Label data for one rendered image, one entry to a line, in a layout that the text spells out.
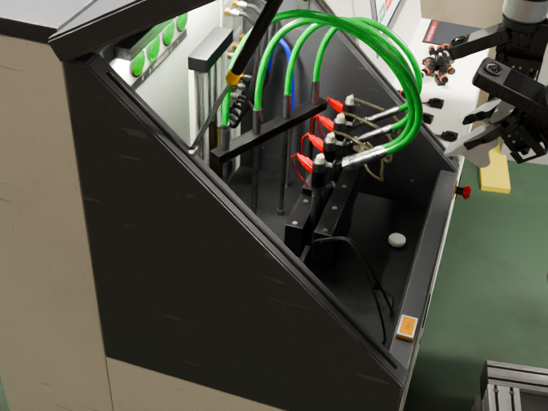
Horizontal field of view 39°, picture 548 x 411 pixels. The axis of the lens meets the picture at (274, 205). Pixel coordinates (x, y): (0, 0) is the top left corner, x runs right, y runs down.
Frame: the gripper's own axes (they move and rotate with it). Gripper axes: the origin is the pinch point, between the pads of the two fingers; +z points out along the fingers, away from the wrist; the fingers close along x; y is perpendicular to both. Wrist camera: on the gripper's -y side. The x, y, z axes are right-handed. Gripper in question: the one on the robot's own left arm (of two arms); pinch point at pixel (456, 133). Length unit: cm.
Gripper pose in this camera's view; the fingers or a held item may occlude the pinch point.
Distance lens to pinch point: 128.5
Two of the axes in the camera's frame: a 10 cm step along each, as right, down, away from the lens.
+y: 6.8, 6.9, 2.5
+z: -5.4, 2.3, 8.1
